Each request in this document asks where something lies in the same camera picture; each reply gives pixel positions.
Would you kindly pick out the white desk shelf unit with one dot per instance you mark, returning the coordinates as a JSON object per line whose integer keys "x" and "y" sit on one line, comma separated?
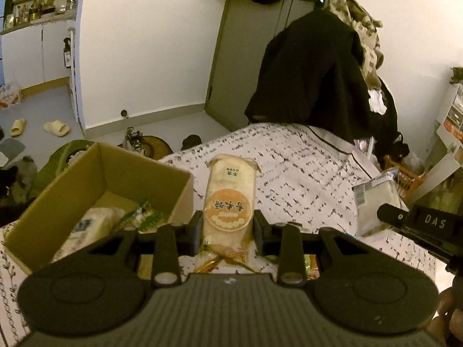
{"x": 449, "y": 133}

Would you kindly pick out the red white plastic bag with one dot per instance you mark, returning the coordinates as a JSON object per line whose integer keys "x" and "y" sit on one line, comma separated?
{"x": 10, "y": 95}

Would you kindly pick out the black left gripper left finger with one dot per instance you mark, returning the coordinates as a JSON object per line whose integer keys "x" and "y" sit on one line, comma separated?
{"x": 171, "y": 242}

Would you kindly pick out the dark spray bottle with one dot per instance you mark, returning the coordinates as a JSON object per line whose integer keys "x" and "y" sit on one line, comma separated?
{"x": 67, "y": 52}

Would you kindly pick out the brown cardboard box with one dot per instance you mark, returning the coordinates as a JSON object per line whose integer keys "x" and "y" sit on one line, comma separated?
{"x": 104, "y": 176}

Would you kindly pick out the white Runfu cake pack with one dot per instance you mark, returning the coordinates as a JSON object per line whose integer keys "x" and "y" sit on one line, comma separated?
{"x": 97, "y": 223}

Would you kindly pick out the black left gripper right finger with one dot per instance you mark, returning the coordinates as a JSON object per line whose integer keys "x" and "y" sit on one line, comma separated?
{"x": 285, "y": 242}

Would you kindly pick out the black coat pile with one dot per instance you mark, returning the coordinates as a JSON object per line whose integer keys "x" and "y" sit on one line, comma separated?
{"x": 311, "y": 75}

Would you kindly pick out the orange label rice cake pack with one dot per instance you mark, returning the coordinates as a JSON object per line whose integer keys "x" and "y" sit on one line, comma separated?
{"x": 228, "y": 213}

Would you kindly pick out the clear white cake pack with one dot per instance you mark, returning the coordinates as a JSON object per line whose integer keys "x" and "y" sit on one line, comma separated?
{"x": 369, "y": 196}

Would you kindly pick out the black slipper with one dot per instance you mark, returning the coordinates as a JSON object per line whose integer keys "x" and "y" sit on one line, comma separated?
{"x": 190, "y": 142}

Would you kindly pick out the person's right hand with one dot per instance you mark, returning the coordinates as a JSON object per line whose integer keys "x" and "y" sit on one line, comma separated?
{"x": 446, "y": 326}

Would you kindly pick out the orange plastic basket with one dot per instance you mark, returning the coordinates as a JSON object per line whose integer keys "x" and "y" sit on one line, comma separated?
{"x": 407, "y": 181}

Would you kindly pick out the grey sneaker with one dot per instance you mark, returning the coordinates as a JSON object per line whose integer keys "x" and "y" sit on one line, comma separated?
{"x": 134, "y": 141}

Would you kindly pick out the grey room door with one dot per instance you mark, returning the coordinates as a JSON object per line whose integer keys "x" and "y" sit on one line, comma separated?
{"x": 246, "y": 28}

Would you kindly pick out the green cartoon floor mat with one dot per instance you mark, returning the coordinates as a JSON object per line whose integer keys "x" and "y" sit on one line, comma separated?
{"x": 59, "y": 162}

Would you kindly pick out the white kitchen cabinet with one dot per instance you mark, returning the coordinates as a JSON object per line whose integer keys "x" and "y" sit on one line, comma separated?
{"x": 33, "y": 53}

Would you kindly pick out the white patterned bed cover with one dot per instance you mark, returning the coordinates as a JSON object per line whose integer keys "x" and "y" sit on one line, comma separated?
{"x": 306, "y": 176}

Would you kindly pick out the green label cracker pack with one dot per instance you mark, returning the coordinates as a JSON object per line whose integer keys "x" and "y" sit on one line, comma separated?
{"x": 144, "y": 219}

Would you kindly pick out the beige slipper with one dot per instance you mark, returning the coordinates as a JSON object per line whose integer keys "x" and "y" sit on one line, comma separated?
{"x": 56, "y": 128}
{"x": 18, "y": 127}

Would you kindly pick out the patterned beige hoodie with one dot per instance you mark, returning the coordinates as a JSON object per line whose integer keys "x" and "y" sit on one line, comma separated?
{"x": 355, "y": 16}

